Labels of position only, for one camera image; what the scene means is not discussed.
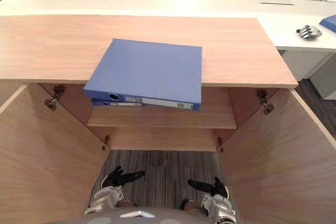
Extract wooden office cabinet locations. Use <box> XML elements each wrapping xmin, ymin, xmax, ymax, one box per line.
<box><xmin>0</xmin><ymin>15</ymin><xmax>299</xmax><ymax>154</ymax></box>

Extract silver spare robot hand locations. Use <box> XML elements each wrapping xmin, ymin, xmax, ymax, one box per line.
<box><xmin>296</xmin><ymin>24</ymin><xmax>323</xmax><ymax>40</ymax></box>

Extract large metal door hinge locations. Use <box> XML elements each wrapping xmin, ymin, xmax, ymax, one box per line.
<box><xmin>44</xmin><ymin>84</ymin><xmax>66</xmax><ymax>111</ymax></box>
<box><xmin>256</xmin><ymin>89</ymin><xmax>275</xmax><ymax>116</ymax></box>

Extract white office desk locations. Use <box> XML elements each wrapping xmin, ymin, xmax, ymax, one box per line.
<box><xmin>0</xmin><ymin>0</ymin><xmax>336</xmax><ymax>50</ymax></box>

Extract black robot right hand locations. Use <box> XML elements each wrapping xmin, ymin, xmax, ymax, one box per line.
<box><xmin>187</xmin><ymin>177</ymin><xmax>229</xmax><ymax>199</ymax></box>

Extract grey robot torso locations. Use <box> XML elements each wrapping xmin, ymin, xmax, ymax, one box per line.
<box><xmin>39</xmin><ymin>207</ymin><xmax>211</xmax><ymax>224</ymax></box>

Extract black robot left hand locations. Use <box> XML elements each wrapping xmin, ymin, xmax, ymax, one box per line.
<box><xmin>100</xmin><ymin>165</ymin><xmax>146</xmax><ymax>189</ymax></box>

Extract wooden cabinet door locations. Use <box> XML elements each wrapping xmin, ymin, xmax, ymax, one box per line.
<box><xmin>216</xmin><ymin>87</ymin><xmax>336</xmax><ymax>224</ymax></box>
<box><xmin>0</xmin><ymin>84</ymin><xmax>111</xmax><ymax>224</ymax></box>

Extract wooden cabinet shelf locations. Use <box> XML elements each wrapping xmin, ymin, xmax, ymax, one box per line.
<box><xmin>86</xmin><ymin>87</ymin><xmax>238</xmax><ymax>130</ymax></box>

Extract white drawer pedestal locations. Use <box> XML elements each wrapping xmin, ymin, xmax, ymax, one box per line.
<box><xmin>280</xmin><ymin>49</ymin><xmax>336</xmax><ymax>101</ymax></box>

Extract large blue ring binder folder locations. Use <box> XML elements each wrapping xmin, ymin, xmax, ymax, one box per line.
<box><xmin>81</xmin><ymin>38</ymin><xmax>203</xmax><ymax>112</ymax></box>

